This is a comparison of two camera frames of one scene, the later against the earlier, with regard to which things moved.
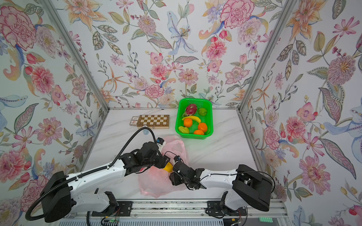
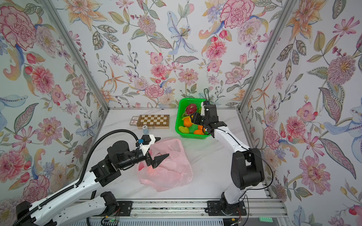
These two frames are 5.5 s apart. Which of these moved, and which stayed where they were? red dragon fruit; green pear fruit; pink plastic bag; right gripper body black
Moved: pink plastic bag; right gripper body black
Stayed: green pear fruit; red dragon fruit
